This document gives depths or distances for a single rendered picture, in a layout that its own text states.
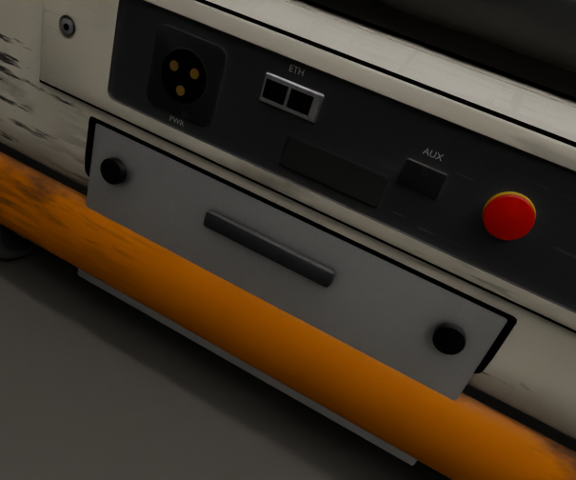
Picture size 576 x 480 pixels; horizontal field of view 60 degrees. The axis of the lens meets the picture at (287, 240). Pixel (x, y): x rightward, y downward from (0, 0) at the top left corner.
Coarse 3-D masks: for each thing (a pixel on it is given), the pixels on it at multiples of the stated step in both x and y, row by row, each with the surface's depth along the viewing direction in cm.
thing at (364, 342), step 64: (0, 0) 32; (256, 0) 29; (0, 64) 34; (384, 64) 26; (448, 64) 27; (0, 128) 36; (64, 128) 33; (128, 128) 31; (0, 192) 38; (64, 192) 36; (128, 192) 33; (192, 192) 31; (256, 192) 29; (64, 256) 37; (128, 256) 34; (192, 256) 33; (256, 256) 31; (320, 256) 29; (384, 256) 28; (192, 320) 34; (256, 320) 32; (320, 320) 31; (384, 320) 29; (448, 320) 28; (512, 320) 26; (320, 384) 32; (384, 384) 30; (448, 384) 29; (512, 384) 27; (384, 448) 32; (448, 448) 30; (512, 448) 28
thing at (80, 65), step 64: (64, 0) 29; (128, 0) 28; (192, 0) 27; (64, 64) 31; (128, 64) 30; (192, 64) 28; (256, 64) 27; (320, 64) 25; (192, 128) 29; (256, 128) 28; (320, 128) 26; (384, 128) 25; (448, 128) 24; (512, 128) 23; (320, 192) 28; (384, 192) 26; (448, 192) 25; (512, 192) 24; (448, 256) 26; (512, 256) 25
